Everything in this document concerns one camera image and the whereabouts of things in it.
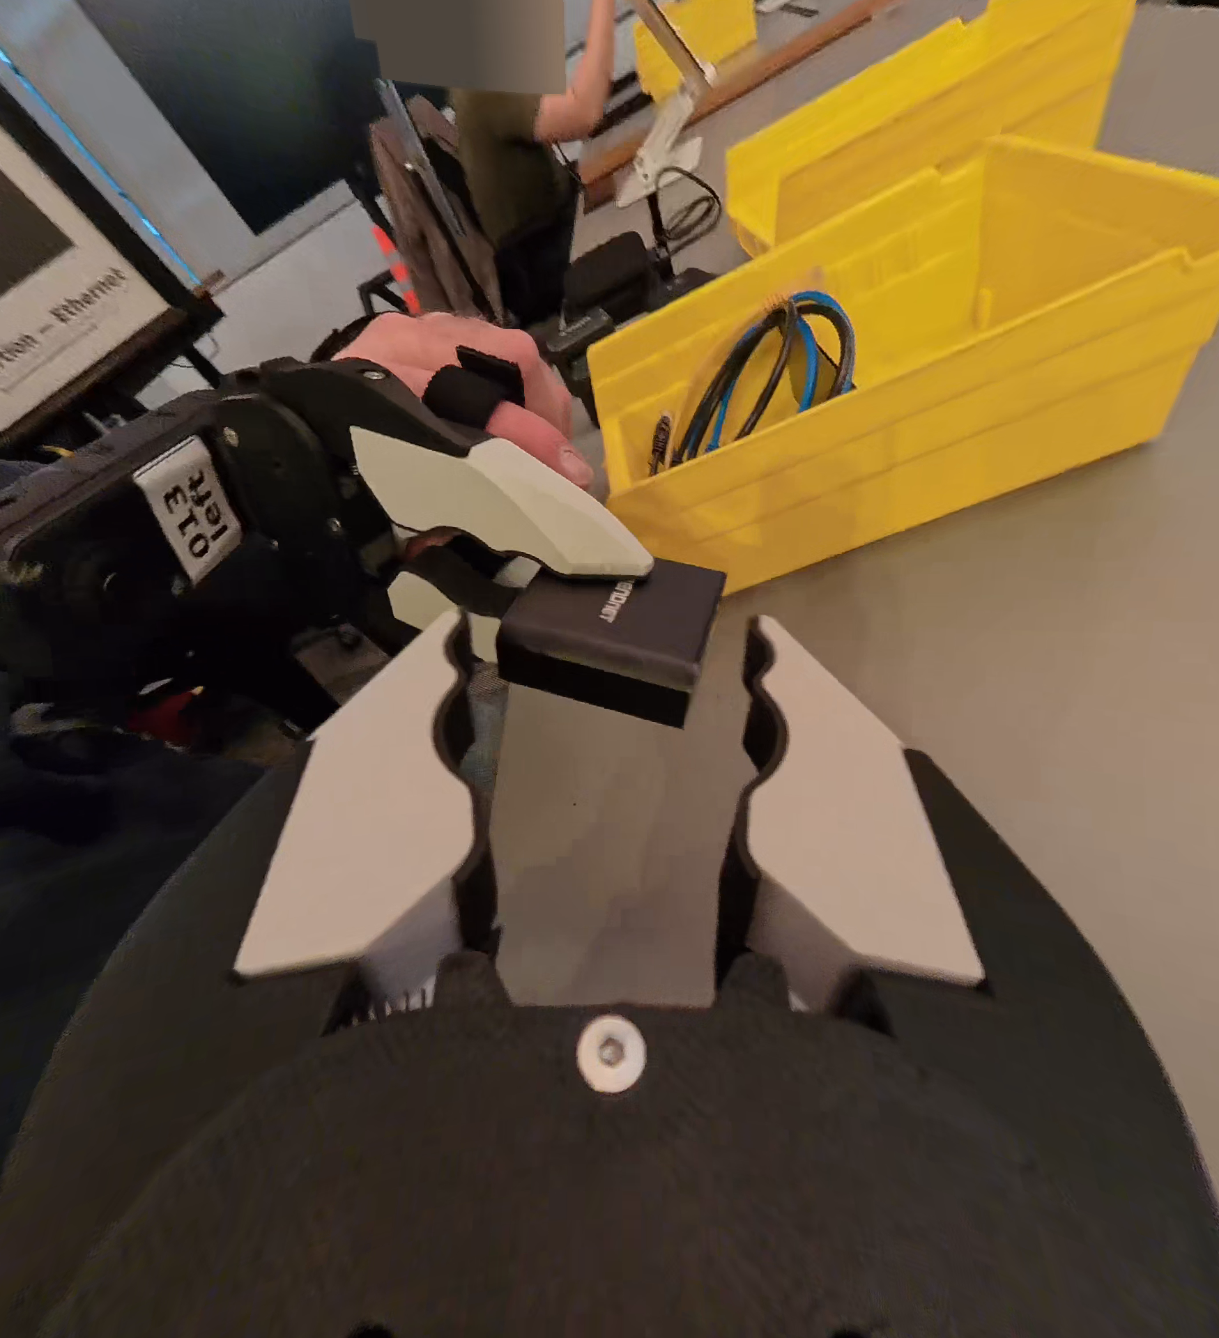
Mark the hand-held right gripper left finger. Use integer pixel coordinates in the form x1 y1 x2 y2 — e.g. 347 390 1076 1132
235 609 499 1018

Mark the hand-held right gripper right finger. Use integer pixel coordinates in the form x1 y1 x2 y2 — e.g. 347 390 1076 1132
714 615 988 1012

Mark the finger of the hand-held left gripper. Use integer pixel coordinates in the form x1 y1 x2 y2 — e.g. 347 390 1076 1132
388 543 547 664
350 427 656 580

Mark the black ethernet cable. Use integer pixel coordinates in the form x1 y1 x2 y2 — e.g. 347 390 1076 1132
652 300 857 477

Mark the black network switch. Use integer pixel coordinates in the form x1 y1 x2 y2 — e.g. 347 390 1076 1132
495 559 728 730

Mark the yellow plastic bin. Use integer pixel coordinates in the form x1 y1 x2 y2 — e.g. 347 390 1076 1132
634 0 759 104
586 136 1219 597
725 0 1138 257

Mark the person's left hand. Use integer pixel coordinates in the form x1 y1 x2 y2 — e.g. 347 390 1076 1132
333 312 597 494

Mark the black equipment box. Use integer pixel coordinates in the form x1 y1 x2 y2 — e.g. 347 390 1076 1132
541 232 721 362

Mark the dark wooden chair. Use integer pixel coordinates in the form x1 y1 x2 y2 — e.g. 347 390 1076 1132
370 81 511 326

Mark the framed task sign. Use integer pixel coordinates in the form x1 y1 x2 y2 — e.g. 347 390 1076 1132
0 31 226 445

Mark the wooden table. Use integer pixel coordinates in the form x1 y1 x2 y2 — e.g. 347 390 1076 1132
577 0 888 184

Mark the black power cable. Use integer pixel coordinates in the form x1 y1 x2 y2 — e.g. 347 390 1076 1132
656 166 724 257

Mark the white metal bracket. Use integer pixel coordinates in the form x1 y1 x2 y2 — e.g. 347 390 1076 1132
614 0 739 208

